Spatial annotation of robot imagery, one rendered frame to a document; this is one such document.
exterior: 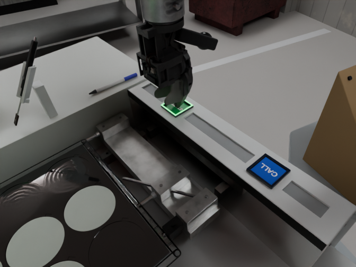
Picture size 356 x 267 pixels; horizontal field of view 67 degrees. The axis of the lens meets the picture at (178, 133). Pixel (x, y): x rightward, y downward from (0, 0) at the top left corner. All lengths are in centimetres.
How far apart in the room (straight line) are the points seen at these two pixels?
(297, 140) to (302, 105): 153
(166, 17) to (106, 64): 40
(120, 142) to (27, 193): 23
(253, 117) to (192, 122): 152
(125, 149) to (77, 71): 29
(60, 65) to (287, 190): 71
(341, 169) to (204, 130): 31
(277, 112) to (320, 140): 153
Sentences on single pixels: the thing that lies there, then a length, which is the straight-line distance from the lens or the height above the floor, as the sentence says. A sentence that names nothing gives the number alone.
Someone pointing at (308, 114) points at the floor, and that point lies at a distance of 225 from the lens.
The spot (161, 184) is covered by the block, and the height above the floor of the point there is 91.
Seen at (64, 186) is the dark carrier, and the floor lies 90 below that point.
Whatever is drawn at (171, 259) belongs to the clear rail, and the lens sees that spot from 49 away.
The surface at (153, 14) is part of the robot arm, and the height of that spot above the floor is 119.
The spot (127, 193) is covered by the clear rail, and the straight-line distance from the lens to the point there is 56.
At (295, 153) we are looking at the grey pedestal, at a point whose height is 82.
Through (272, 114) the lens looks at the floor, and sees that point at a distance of 216.
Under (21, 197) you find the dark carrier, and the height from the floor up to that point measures 90.
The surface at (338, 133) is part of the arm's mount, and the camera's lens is 64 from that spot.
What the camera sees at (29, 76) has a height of 108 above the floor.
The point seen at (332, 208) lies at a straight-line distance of 51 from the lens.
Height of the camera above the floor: 136
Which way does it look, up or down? 44 degrees down
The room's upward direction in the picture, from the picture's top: 5 degrees counter-clockwise
